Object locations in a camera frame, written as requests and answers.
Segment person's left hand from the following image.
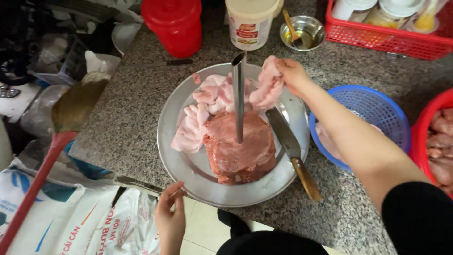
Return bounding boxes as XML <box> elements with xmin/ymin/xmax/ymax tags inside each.
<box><xmin>154</xmin><ymin>181</ymin><xmax>187</xmax><ymax>246</ymax></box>

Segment person's right hand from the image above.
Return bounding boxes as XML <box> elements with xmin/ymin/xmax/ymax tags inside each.
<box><xmin>274</xmin><ymin>58</ymin><xmax>313</xmax><ymax>99</ymax></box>

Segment pale pork fat slice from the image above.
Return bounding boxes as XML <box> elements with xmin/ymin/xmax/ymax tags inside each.
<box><xmin>249</xmin><ymin>55</ymin><xmax>286</xmax><ymax>112</ymax></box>

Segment small steel bowl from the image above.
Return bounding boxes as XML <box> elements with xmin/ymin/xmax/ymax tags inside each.
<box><xmin>279</xmin><ymin>15</ymin><xmax>326</xmax><ymax>54</ymax></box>

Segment steel skewer rod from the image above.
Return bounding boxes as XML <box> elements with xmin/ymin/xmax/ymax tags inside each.
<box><xmin>231</xmin><ymin>51</ymin><xmax>247</xmax><ymax>144</ymax></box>

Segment cream plastic tub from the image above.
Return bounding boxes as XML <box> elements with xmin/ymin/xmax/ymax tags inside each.
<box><xmin>225</xmin><ymin>0</ymin><xmax>281</xmax><ymax>51</ymax></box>

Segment meat in blue colander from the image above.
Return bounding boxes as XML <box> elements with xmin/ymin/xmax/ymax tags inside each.
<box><xmin>315</xmin><ymin>121</ymin><xmax>384</xmax><ymax>164</ymax></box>

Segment stacked red meat block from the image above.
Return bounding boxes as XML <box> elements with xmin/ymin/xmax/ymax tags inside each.
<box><xmin>203</xmin><ymin>111</ymin><xmax>277</xmax><ymax>185</ymax></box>

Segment pile of pale fat slices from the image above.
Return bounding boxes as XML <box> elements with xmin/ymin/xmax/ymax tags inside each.
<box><xmin>171</xmin><ymin>72</ymin><xmax>256</xmax><ymax>154</ymax></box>

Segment blue plastic colander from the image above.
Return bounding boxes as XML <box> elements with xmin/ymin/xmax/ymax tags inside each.
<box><xmin>309</xmin><ymin>85</ymin><xmax>412</xmax><ymax>173</ymax></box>

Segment red plastic basket with jars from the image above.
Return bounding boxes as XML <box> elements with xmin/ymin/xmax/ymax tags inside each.
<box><xmin>324</xmin><ymin>0</ymin><xmax>453</xmax><ymax>61</ymax></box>

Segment red plastic bucket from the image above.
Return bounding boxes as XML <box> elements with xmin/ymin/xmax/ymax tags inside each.
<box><xmin>140</xmin><ymin>0</ymin><xmax>203</xmax><ymax>59</ymax></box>

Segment round metal tray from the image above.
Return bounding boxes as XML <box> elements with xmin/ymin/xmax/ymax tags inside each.
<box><xmin>157</xmin><ymin>63</ymin><xmax>311</xmax><ymax>208</ymax></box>

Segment red plastic basin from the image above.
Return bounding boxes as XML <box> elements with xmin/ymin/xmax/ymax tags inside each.
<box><xmin>408</xmin><ymin>88</ymin><xmax>453</xmax><ymax>200</ymax></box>

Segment person's black trousers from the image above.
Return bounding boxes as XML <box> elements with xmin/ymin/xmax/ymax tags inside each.
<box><xmin>216</xmin><ymin>208</ymin><xmax>330</xmax><ymax>255</ymax></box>

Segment meat pieces in red basin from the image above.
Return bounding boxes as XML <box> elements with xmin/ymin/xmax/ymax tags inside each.
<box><xmin>426</xmin><ymin>107</ymin><xmax>453</xmax><ymax>195</ymax></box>

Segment person's black sleeve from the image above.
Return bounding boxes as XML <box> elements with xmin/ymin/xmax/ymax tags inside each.
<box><xmin>381</xmin><ymin>181</ymin><xmax>453</xmax><ymax>255</ymax></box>

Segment heap of plastic bags and clutter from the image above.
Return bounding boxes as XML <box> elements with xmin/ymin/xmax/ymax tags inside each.
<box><xmin>0</xmin><ymin>0</ymin><xmax>143</xmax><ymax>140</ymax></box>

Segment white printed sacks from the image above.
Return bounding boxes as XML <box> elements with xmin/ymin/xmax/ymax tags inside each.
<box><xmin>0</xmin><ymin>157</ymin><xmax>160</xmax><ymax>255</ymax></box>

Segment wooden handled brush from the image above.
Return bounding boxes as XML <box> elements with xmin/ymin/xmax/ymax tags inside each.
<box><xmin>282</xmin><ymin>9</ymin><xmax>304</xmax><ymax>49</ymax></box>

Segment wooden handled cleaver knife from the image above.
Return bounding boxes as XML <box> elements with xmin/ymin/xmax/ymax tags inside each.
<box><xmin>265</xmin><ymin>107</ymin><xmax>323</xmax><ymax>202</ymax></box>

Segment steel knife with dark handle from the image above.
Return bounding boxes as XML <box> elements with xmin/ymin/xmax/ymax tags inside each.
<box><xmin>111</xmin><ymin>175</ymin><xmax>164</xmax><ymax>208</ymax></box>

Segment broom with red handle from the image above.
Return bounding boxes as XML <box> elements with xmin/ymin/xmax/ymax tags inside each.
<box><xmin>0</xmin><ymin>72</ymin><xmax>110</xmax><ymax>254</ymax></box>

